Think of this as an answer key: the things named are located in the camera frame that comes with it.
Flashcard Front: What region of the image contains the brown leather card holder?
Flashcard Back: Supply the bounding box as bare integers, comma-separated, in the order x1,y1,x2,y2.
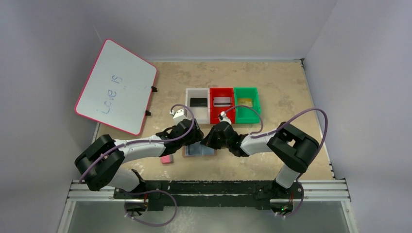
182,143,216,158

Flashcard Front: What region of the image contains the white plastic bin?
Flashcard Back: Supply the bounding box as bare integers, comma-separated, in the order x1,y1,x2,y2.
185,88,211,124

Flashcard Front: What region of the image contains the pink eraser block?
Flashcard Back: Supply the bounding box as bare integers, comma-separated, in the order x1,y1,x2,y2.
160,154,173,165

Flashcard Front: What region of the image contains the red plastic bin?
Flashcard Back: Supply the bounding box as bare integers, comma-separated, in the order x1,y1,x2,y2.
209,87,237,125

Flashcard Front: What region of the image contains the green plastic bin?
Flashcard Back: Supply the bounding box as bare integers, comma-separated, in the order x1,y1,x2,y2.
234,87,261,124

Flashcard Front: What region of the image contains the pink framed whiteboard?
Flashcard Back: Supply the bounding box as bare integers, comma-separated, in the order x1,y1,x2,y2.
74,39,157,135

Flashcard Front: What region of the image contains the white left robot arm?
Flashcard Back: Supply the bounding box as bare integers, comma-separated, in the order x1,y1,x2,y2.
74,119,204,199

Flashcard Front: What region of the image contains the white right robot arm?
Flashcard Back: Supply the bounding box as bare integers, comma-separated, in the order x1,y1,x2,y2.
200,122,320,198

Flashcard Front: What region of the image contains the black card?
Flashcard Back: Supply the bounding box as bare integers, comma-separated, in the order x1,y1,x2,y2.
189,98,208,107

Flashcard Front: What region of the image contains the silver striped card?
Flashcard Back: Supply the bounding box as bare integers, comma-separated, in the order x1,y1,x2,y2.
213,97,232,107

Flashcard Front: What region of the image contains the gold card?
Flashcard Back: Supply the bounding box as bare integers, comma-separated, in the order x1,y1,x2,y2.
237,98,253,107

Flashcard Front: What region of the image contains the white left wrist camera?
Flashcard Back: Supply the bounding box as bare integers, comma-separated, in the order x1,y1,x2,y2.
170,109,187,125

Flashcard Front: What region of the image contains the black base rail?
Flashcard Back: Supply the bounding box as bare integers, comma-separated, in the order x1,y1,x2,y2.
114,180,304,212

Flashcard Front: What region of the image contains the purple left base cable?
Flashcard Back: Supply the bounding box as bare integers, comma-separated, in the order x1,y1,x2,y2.
123,190,178,227

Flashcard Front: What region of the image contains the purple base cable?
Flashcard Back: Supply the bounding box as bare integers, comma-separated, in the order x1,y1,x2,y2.
274,182,305,220
123,190,178,227

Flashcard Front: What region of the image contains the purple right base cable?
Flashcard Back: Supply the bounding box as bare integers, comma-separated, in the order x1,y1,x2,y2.
274,182,305,220

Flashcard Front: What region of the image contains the aluminium frame rail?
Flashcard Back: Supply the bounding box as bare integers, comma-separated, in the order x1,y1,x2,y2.
66,179,351,203

